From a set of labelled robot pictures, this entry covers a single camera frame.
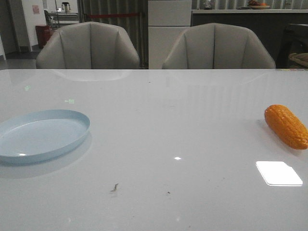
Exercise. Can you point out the light blue round plate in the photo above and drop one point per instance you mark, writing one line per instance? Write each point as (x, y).
(42, 135)

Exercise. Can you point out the orange plastic corn cob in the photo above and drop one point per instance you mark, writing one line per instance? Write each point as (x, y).
(287, 126)

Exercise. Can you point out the right beige upholstered chair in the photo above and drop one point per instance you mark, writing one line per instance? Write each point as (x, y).
(218, 46)

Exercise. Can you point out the beige upholstered chair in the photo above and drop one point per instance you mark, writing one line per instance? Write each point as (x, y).
(218, 46)
(89, 45)

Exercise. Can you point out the left beige upholstered chair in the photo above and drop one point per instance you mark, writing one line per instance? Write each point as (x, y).
(89, 45)

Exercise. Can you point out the white cabinet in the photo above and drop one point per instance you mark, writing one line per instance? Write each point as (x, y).
(166, 20)

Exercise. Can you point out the red barrier belt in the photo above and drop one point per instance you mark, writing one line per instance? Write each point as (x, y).
(112, 15)

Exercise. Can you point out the background metal table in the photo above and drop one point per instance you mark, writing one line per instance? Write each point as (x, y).
(59, 19)

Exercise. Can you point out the red bin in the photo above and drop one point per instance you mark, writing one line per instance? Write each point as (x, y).
(43, 34)

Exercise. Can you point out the dark counter with white top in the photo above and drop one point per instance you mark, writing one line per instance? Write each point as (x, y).
(267, 24)

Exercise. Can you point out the fruit bowl on counter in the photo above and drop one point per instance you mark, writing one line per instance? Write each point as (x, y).
(256, 5)

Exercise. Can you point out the pink paper sign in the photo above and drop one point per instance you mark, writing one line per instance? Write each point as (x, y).
(35, 9)

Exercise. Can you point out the dark chair at right edge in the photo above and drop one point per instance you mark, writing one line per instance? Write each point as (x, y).
(293, 52)

